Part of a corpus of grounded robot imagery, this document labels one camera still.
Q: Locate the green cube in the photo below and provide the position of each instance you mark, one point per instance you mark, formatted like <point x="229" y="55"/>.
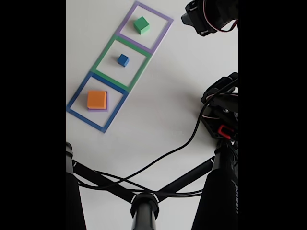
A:
<point x="141" y="24"/>

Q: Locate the small blue cube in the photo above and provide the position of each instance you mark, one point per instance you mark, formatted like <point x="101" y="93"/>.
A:
<point x="123" y="60"/>

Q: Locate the red table clamp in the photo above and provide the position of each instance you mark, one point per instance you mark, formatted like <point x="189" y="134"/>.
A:
<point x="220" y="130"/>

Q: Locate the orange flat block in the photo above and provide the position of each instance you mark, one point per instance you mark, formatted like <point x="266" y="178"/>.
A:
<point x="96" y="99"/>

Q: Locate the purple flat block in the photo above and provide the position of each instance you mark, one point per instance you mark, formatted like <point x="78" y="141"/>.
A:
<point x="96" y="110"/>

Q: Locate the purple square frame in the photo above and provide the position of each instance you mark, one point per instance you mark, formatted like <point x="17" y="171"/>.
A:
<point x="128" y="18"/>

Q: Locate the green square frame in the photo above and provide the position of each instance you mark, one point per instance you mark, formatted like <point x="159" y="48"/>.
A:
<point x="106" y="54"/>

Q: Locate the blue square frame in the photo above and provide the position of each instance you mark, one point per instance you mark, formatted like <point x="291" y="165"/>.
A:
<point x="86" y="120"/>

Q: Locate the black camera tripod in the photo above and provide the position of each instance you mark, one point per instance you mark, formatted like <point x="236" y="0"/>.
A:
<point x="144" y="210"/>

